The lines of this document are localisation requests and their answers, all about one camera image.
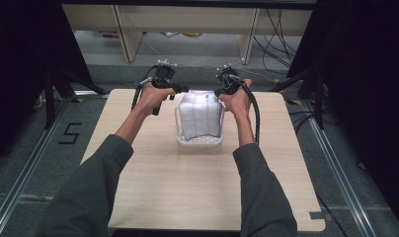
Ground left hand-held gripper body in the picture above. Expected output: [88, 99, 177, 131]
[139, 59, 183, 117]

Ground beige desk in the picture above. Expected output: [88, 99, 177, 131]
[61, 4, 314, 64]

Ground black metal stand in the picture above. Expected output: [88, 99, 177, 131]
[270, 67, 326, 130]
[42, 64, 107, 130]

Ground person's right hand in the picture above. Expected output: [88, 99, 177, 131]
[218, 78, 254, 117]

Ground white cloth with purple trim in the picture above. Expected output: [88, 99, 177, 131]
[179, 90, 223, 141]

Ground person's left hand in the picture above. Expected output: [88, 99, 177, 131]
[133, 82, 176, 117]

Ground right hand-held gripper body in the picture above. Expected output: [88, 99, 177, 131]
[215, 63, 245, 97]

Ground thin black floor cable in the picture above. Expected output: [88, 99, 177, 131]
[316, 194, 349, 237]

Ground bundle of black floor cables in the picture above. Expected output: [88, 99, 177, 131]
[252, 9, 302, 71]

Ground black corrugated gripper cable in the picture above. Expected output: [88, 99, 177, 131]
[232, 74, 262, 146]
[130, 64, 159, 112]

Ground white plastic basket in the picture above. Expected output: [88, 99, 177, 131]
[174, 104, 225, 148]

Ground aluminium floor rail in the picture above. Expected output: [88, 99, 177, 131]
[0, 98, 72, 237]
[301, 100, 379, 237]

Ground black curtain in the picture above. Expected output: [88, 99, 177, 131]
[287, 0, 399, 228]
[0, 0, 93, 166]

